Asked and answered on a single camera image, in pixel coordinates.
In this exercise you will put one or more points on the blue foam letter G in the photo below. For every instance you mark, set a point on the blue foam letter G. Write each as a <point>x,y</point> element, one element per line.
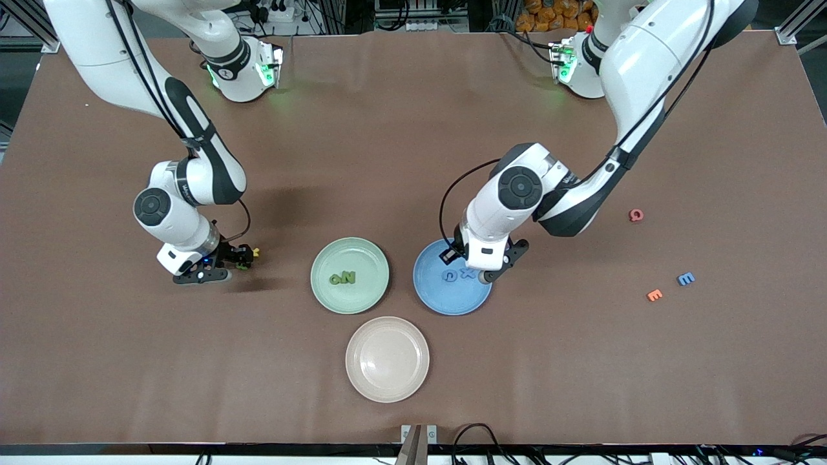
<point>445,276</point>

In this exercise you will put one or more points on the blue plate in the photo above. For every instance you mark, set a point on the blue plate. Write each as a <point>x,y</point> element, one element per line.
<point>452,300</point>

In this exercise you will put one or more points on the pink-red foam letter Q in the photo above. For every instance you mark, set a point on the pink-red foam letter Q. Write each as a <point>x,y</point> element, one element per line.
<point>641,217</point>

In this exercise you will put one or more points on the pile of orange objects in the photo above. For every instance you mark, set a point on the pile of orange objects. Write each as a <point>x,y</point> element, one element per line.
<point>549,16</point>

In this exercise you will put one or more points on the pale green plate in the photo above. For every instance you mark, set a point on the pale green plate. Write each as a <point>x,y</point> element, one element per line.
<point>362,297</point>

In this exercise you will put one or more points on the orange foam letter E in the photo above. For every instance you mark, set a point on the orange foam letter E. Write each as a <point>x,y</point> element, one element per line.
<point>651,296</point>

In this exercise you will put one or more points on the power strip with plugs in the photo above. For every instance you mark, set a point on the power strip with plugs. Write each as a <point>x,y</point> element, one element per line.
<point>279,11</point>

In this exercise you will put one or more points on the white power strip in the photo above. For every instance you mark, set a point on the white power strip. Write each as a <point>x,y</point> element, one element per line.
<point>426,27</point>

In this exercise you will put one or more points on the aluminium frame bar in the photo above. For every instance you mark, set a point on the aluminium frame bar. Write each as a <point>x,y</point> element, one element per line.
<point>50,46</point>
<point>785,35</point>

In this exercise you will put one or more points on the blue foam letter E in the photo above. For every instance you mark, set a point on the blue foam letter E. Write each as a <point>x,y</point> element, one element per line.
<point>682,279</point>

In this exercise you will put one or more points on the metal mounting bracket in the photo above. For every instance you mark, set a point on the metal mounting bracket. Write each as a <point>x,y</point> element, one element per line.
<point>406,433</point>

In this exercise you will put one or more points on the blue foam letter X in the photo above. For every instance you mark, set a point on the blue foam letter X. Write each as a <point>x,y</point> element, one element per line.
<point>467,274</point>

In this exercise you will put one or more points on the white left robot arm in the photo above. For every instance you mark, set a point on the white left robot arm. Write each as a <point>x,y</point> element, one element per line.
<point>491,223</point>

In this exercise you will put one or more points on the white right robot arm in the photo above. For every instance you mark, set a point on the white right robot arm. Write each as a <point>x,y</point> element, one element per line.
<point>181,226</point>

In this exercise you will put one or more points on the green foam letter N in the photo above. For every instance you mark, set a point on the green foam letter N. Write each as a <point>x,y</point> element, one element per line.
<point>349,278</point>

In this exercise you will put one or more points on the pale pink plate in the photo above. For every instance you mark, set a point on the pale pink plate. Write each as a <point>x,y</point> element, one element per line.
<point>387,359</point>

